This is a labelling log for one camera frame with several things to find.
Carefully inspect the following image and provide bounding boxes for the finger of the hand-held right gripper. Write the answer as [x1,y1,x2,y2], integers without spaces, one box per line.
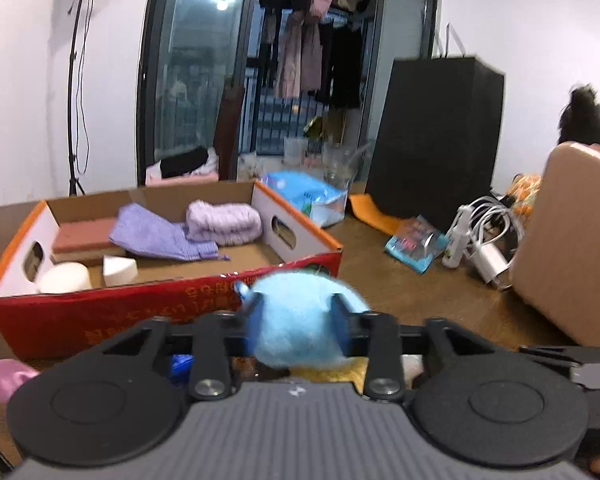
[519,344,600,366]

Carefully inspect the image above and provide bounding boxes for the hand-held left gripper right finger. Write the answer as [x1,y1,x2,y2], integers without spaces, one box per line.
[330,292,486,403]

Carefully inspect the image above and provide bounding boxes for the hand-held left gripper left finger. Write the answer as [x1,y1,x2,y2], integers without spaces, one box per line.
[87,292,263,403]

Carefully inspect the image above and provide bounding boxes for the blue plush toy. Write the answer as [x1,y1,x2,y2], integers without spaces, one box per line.
[232,270,373,368]

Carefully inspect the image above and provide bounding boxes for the white plush toy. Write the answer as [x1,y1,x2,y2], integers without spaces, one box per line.
[401,354,426,378]

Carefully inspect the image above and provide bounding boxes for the red cardboard box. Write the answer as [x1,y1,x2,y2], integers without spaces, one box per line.
[0,180,344,361]

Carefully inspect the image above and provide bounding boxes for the white wedge sponge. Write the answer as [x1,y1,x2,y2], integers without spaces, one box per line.
[102,255,139,290]

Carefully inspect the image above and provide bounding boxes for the lavender fuzzy plush towel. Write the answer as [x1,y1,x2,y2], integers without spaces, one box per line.
[185,200,263,247]

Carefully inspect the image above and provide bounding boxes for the purple knitted pouch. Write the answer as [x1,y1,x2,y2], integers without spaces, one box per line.
[109,203,231,262]

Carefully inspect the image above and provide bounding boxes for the white round sponge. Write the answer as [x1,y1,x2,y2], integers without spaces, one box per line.
[37,261,93,295]

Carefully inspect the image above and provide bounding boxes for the pink layered sponge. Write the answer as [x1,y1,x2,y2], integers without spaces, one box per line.
[50,217,128,263]

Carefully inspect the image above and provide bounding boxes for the tan hard suitcase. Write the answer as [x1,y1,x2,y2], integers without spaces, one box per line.
[510,142,600,351]

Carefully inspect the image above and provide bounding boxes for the blue snack packet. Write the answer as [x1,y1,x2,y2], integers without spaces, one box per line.
[384,215,451,275]

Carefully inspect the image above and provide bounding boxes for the orange paper sheet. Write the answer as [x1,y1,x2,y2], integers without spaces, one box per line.
[349,192,413,236]

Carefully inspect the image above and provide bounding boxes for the large blue tissue pack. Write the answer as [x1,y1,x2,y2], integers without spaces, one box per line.
[260,170,348,228]

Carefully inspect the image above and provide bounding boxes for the white spray bottle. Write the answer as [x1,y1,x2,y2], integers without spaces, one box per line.
[441,205,473,268]

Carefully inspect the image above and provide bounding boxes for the clear drinking glass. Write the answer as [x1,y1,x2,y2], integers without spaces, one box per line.
[322,142,358,188]

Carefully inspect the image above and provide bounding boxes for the orange patterned bag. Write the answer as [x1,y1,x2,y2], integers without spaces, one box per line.
[510,174,543,216]

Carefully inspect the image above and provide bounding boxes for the clear plastic cup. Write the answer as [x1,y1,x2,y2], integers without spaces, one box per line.
[282,136,308,166]

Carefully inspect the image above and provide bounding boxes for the pile of folded clothes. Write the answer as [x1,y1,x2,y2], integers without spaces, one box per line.
[145,145,220,186]

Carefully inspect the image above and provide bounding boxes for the green potted plant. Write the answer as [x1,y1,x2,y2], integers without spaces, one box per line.
[304,115,332,142]

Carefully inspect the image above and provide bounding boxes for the black paper bag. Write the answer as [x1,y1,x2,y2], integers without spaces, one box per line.
[364,22,506,233]

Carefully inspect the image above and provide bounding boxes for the purple satin scrunchie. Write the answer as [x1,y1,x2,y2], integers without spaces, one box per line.
[0,359,41,405]

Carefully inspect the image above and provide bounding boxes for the dark wooden chair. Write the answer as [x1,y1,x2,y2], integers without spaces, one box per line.
[214,76,246,181]

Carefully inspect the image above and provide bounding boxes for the black hanging clothes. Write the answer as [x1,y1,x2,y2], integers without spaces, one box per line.
[320,20,363,108]

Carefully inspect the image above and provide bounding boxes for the beige hanging coat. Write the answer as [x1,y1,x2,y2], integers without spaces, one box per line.
[275,10,323,98]

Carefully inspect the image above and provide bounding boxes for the black framed sliding glass door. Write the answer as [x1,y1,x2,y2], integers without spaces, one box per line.
[136,0,440,188]

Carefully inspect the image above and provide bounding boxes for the white charger with cable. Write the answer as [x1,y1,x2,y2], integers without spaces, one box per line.
[462,195,526,291]

